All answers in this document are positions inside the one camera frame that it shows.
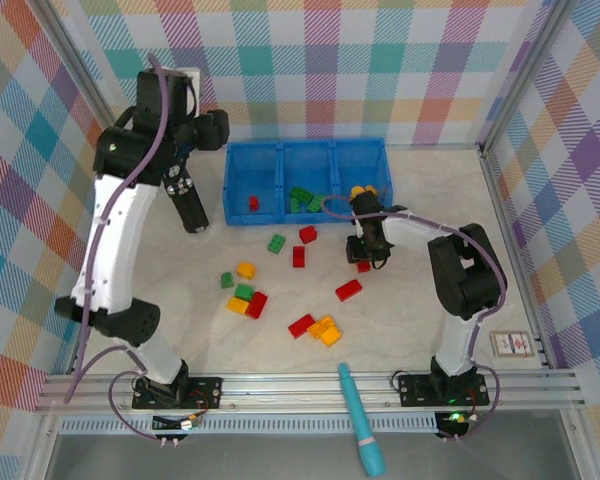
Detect aluminium front rail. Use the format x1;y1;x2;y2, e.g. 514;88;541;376
37;372;584;416

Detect slotted grey cable duct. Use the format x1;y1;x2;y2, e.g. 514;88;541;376
59;417;439;435

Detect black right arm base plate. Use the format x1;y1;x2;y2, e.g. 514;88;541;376
398;373;491;407

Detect small printed card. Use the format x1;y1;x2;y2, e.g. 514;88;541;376
488;329;536;359

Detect teal pen-shaped tool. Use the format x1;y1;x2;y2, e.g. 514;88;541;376
337;363;386;476

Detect black left connector bracket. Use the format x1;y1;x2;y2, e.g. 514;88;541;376
152;412;206;449

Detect aluminium rail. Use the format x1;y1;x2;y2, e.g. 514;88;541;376
37;372;584;416
478;143;556;371

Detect aluminium right side rail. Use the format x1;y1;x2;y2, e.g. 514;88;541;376
478;143;556;371

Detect aluminium frame post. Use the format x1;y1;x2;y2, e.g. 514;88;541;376
477;0;581;156
39;0;134;161

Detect black connector bracket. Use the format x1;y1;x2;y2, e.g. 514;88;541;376
152;412;206;449
433;410;481;444

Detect aluminium right frame post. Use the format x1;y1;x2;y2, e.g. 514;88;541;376
477;0;581;156

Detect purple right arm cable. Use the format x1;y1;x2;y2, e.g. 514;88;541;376
321;193;509;444

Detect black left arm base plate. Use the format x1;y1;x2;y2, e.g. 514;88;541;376
132;375;224;412

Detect aluminium left frame post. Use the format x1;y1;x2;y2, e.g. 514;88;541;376
39;0;134;161

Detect orange printed lego brick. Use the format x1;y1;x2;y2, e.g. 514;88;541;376
307;314;337;340

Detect black right connector bracket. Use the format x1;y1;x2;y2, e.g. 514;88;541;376
433;410;481;444

